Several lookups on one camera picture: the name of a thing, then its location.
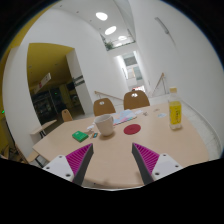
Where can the green small box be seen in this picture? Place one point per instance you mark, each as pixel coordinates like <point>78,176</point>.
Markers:
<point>79,136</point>

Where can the red round coaster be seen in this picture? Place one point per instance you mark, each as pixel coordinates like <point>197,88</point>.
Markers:
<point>132,129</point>

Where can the wooden stair handrail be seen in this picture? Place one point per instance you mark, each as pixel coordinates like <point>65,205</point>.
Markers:
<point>105,94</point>

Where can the hanging red white sign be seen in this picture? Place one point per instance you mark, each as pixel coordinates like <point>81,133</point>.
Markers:
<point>44,81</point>

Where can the white small card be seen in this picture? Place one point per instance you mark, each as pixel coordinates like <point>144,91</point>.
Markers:
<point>162,115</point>

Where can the green plant on balcony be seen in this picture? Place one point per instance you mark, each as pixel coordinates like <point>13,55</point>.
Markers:
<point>109,45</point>

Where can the pastel patterned booklet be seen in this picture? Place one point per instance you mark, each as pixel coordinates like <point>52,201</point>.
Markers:
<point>123,116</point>

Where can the white ceramic mug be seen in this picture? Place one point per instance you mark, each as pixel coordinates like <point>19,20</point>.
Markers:
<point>104,124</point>

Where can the small wooden chair far left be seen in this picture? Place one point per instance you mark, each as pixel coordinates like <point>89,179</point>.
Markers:
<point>66,116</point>

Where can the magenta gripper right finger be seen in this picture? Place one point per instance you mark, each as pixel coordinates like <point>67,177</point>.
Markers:
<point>153,166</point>

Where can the right wooden chair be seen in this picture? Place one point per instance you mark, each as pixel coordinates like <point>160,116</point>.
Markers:
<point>135,99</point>

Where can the yellow drink plastic bottle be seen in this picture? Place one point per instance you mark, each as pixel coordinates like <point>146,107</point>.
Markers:
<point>175,109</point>

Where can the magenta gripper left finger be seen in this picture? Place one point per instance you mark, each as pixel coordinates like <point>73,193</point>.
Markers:
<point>73,166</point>

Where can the wooden side table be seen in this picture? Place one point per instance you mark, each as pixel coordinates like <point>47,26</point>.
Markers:
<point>41,129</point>

